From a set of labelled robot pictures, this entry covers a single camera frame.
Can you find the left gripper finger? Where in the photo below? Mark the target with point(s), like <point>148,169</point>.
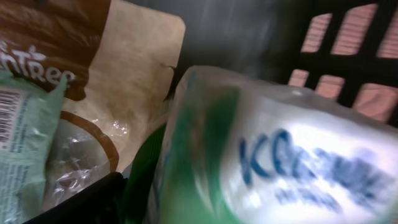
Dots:
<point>99,203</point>

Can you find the grey plastic mesh basket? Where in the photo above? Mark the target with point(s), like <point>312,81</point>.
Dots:
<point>270,39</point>

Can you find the green tissue pack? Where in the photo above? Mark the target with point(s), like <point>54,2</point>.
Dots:
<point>233,149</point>

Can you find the brown snack pouch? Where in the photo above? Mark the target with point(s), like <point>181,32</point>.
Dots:
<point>117,58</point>

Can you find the mint green snack bar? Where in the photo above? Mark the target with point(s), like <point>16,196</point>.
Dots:
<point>29,119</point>

